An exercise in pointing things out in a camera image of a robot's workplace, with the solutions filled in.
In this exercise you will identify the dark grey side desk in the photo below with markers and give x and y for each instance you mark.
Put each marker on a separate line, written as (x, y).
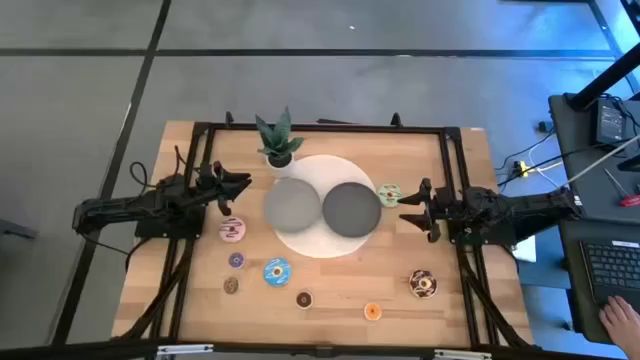
(595, 205)

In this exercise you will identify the dark grey plate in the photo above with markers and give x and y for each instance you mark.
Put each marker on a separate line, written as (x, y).
(352, 210)

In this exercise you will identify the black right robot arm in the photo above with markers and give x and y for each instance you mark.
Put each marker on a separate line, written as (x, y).
(525, 207)

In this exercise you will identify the light grey plate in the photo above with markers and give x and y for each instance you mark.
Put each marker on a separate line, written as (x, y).
(292, 205)

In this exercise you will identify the green plant in white pot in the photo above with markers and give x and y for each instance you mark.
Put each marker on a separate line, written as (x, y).
(277, 140)

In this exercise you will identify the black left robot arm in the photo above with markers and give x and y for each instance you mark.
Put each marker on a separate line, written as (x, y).
(125, 205)

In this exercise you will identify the large chocolate donut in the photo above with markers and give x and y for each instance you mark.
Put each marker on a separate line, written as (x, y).
(415, 287)

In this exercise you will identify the white paper sheet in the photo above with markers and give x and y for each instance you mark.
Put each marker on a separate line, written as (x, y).
(526, 249)

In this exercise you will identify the black slanted pole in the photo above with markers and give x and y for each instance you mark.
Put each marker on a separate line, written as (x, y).
(605, 77)

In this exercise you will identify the large mint green donut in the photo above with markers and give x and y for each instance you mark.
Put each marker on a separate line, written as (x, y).
(386, 191)

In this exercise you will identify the small purple donut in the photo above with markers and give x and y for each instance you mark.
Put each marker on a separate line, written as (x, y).
(233, 256)

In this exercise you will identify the small orange donut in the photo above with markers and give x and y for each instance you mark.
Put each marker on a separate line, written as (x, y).
(369, 307)

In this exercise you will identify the small dark chocolate donut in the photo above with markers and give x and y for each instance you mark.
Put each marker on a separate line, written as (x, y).
(300, 296)

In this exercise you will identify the person's hand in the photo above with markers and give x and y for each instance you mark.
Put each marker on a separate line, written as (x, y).
(625, 325)

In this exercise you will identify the black aluminium table frame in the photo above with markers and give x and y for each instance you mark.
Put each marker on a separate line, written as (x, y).
(325, 128)

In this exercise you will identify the round white placemat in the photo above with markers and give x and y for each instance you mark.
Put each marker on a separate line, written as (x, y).
(325, 170)

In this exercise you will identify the large pink donut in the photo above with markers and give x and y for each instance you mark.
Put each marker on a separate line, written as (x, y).
(226, 232)

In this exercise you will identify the silver metal bracket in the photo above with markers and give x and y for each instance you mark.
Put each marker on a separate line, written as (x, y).
(185, 349)
(462, 355)

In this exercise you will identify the black rig crossbar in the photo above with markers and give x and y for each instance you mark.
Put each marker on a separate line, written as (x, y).
(320, 351)

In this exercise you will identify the small brown donut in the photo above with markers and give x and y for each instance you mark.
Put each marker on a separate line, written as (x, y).
(227, 282)

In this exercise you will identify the black laptop keyboard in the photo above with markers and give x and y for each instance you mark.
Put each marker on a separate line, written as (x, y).
(615, 265)

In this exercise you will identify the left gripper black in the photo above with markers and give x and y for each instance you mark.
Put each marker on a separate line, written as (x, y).
(207, 185)

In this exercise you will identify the large blue donut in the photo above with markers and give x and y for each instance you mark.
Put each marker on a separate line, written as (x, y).
(270, 276)

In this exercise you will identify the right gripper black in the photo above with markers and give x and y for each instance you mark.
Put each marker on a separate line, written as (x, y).
(445, 207)

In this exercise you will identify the dark grey floor object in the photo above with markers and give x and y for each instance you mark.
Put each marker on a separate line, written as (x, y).
(15, 230)

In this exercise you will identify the black power adapter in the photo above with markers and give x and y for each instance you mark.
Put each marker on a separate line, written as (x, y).
(611, 122)

